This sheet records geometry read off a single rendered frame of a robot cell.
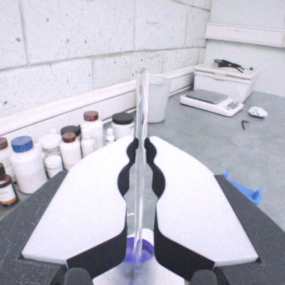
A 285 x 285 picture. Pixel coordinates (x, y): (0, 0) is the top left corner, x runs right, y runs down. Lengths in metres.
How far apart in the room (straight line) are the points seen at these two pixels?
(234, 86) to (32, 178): 0.98
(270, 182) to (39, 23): 0.71
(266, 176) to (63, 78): 0.63
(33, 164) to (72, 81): 0.33
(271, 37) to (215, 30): 0.34
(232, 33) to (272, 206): 1.17
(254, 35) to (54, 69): 1.15
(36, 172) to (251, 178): 0.50
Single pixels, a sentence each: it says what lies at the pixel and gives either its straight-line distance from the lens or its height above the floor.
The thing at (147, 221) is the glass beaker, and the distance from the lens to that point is 0.22.
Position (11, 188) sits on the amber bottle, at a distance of 0.48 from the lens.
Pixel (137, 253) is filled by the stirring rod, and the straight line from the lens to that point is 0.19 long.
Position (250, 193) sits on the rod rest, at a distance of 0.53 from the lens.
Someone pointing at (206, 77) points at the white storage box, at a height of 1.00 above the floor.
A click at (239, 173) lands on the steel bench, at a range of 0.60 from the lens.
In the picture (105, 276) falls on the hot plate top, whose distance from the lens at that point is 0.26.
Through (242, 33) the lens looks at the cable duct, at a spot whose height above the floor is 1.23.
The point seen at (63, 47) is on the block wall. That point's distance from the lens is 0.69.
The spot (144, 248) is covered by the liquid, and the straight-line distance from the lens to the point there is 0.23.
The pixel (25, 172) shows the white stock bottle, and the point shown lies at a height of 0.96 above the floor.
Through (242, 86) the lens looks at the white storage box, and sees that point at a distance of 1.16.
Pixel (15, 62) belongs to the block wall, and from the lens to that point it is 0.62.
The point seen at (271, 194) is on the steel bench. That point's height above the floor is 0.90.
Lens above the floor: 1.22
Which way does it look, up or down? 29 degrees down
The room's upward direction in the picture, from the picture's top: 3 degrees clockwise
